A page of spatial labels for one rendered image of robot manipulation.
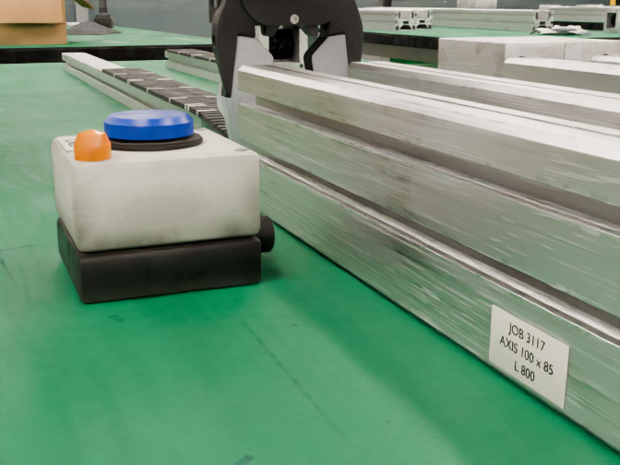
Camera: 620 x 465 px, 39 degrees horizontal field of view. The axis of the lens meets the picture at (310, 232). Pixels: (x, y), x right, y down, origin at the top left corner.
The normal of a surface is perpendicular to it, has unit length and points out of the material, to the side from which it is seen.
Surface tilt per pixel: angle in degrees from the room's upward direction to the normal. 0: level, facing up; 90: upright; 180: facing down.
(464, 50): 90
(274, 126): 90
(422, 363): 0
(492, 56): 90
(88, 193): 90
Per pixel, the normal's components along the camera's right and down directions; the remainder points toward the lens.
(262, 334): 0.00, -0.97
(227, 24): 0.37, 0.24
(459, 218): -0.93, 0.10
